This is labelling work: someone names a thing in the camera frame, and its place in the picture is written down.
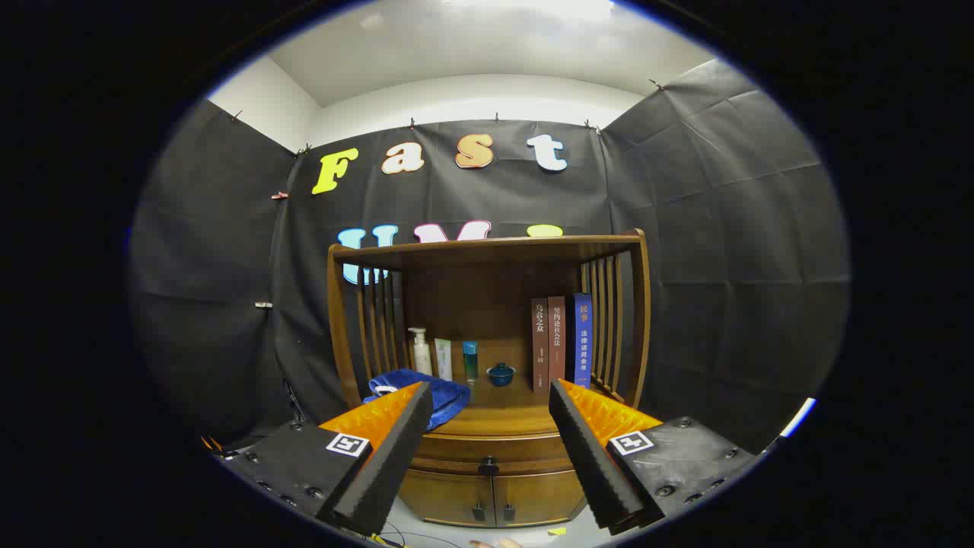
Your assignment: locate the wooden drawer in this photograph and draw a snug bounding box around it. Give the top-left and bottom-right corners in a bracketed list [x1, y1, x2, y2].
[411, 432, 583, 476]

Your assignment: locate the wooden cabinet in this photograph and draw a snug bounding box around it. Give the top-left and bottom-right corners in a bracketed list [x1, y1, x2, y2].
[327, 228, 653, 528]

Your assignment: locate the dark brown book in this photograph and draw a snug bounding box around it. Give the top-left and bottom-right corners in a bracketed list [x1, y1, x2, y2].
[531, 298, 549, 394]

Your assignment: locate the white pump bottle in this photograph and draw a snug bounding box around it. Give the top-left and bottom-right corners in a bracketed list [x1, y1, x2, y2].
[408, 327, 433, 376]

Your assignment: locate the wooden countertop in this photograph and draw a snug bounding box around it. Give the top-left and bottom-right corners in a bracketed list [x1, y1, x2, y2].
[358, 381, 632, 439]

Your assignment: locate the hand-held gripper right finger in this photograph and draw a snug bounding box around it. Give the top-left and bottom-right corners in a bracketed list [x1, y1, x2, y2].
[548, 378, 762, 536]

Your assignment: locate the folded blue towel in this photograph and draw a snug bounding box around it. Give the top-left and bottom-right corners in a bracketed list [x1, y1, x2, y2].
[364, 369, 471, 432]

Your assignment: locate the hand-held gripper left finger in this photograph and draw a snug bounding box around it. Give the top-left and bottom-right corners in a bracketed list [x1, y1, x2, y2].
[215, 381, 434, 537]

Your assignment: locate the reddish brown book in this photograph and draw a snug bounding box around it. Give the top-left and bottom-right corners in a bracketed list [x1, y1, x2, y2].
[548, 296, 567, 389]

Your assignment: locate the wooden cabinet door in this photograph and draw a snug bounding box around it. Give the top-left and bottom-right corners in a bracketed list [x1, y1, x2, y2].
[398, 468, 497, 527]
[493, 470, 587, 527]

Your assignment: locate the blue book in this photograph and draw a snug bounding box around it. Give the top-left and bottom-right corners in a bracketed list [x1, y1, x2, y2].
[566, 293, 594, 389]

